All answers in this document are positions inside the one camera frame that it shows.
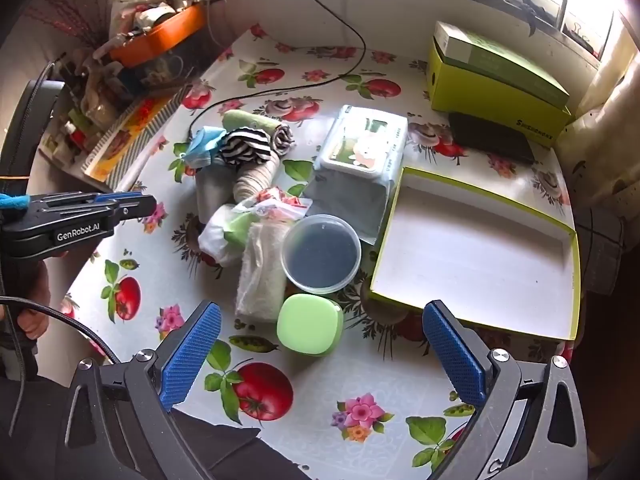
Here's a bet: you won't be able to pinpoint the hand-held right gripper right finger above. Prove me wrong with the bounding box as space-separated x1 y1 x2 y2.
422 300 586 480

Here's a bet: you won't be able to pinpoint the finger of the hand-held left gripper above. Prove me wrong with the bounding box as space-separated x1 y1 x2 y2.
47 196 157 224
32 191 143 211

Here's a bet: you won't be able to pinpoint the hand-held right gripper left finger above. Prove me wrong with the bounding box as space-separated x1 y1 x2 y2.
65 300 222 480

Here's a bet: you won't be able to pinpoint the blue face mask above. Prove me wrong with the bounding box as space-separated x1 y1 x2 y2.
184 127 228 167

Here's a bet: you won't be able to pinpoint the white-lined shallow green box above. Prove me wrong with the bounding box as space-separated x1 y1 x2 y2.
370 166 582 341

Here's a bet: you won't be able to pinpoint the black white striped sock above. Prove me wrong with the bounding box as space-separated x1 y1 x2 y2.
220 129 275 167

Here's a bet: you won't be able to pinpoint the green grey sock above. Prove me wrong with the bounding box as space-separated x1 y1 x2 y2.
221 109 296 157

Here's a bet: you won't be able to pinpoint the red print plastic bag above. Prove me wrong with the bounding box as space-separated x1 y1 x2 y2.
240 186 313 223

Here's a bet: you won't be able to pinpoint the person's left forearm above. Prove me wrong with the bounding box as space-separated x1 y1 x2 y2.
0 337 41 383

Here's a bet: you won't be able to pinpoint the person's left hand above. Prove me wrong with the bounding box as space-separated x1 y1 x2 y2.
12 259 51 339

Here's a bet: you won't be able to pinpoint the yellow striped printed box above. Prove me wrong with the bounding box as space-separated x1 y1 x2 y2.
80 95 176 183

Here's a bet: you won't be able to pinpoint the white green cloth in bag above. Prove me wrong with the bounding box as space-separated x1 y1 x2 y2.
198 203 261 267

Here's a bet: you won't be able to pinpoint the pile of assorted small items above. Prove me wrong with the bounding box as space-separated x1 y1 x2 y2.
40 50 131 166

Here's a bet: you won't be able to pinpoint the floral tablecloth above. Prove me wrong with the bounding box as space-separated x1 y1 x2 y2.
60 22 576 480

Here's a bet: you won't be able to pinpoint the beige ribbed sock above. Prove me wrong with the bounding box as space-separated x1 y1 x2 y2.
232 152 280 203

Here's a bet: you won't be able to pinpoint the green square box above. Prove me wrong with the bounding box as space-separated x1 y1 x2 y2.
276 293 345 357

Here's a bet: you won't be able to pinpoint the clear round plastic container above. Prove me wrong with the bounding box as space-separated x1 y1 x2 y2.
281 214 362 295

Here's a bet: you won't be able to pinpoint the orange basket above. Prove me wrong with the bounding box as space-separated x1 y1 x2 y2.
109 2 208 68

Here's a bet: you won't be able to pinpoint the dark grey fabric object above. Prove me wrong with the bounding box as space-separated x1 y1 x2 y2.
574 205 626 296

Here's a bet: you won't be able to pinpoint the red dried branches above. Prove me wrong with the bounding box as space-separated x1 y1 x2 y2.
30 0 111 51

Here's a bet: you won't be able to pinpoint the black wallet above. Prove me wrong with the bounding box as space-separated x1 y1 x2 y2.
448 111 537 163

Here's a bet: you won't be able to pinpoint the wet wipes pack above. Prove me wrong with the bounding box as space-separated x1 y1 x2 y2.
302 105 410 243

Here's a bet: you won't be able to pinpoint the tall green cardboard box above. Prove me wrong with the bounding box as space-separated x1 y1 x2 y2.
426 35 572 135

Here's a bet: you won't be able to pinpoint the beige curtain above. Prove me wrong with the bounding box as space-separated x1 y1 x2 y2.
550 10 640 211

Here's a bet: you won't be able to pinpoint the green white slim carton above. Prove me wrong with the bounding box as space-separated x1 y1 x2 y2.
433 21 571 108

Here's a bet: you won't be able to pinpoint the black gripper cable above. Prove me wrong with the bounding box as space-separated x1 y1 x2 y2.
0 296 122 461

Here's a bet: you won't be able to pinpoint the black usb cable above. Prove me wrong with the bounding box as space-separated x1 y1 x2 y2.
187 0 367 143

